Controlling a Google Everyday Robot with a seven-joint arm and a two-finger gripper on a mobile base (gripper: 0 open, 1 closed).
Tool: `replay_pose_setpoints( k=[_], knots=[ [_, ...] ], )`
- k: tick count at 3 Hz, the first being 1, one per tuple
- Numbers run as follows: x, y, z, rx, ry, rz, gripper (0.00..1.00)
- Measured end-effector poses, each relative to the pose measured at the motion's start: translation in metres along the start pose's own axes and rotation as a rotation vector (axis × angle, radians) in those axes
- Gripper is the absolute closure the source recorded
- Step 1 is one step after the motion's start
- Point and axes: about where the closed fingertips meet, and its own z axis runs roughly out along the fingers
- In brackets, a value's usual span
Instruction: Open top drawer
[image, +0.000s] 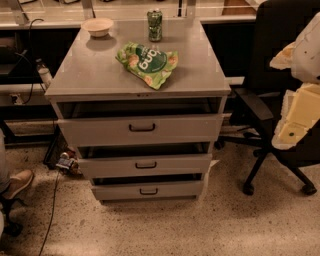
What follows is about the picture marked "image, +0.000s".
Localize black hanging cable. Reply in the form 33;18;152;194
13;18;46;105

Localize green soda can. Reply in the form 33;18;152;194
147;9;162;42

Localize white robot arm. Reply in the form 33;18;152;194
270;13;320;150

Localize clear plastic bottle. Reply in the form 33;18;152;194
36;58;52;89

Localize small items on floor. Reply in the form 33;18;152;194
56;148;81;175

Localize beige bowl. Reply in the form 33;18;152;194
81;18;114;37

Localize grey bottom drawer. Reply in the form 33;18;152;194
92;173;204;201

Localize grey top drawer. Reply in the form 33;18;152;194
58;98;222;147

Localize grey middle drawer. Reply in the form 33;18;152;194
79;142;211;178

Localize tan shoe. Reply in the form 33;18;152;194
1;170;34;200

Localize black office chair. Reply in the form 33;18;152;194
215;0;320;195

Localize black floor cable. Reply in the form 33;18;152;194
37;168;63;256

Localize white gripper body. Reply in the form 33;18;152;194
270;42;295;70

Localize white wall outlet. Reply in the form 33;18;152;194
11;94;21;105

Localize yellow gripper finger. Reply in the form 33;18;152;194
272;83;320;150

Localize grey drawer cabinet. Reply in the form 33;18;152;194
44;18;232;204

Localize green snack bag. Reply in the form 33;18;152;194
116;42;179;90

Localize grey drawer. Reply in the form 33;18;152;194
92;173;204;201
79;142;211;178
58;98;222;147

